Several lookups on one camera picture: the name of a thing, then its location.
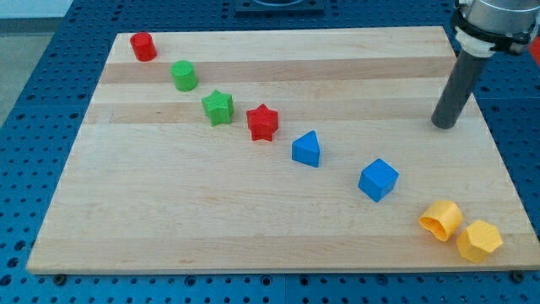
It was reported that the green cylinder block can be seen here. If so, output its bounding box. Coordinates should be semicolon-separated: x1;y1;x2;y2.
170;60;198;92

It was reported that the blue cube block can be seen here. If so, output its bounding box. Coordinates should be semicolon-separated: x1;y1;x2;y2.
358;159;399;203

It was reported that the green star block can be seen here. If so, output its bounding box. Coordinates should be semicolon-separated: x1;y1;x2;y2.
202;90;235;126

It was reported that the red star block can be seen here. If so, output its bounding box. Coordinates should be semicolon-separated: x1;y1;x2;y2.
246;104;278;142

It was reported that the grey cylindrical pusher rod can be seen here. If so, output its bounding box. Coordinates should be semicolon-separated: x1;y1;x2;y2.
431;50;490;129

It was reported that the light wooden board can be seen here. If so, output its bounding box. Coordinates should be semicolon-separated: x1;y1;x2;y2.
27;26;539;274

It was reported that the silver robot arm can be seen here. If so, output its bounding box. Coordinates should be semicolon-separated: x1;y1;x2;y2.
451;0;539;58

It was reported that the red cylinder block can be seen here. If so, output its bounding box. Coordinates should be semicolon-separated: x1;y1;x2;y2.
130;32;157;62

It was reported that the blue triangle block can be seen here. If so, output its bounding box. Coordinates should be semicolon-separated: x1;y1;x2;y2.
291;130;321;167

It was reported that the yellow hexagon block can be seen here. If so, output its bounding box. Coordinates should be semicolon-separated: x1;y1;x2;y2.
456;220;504;263

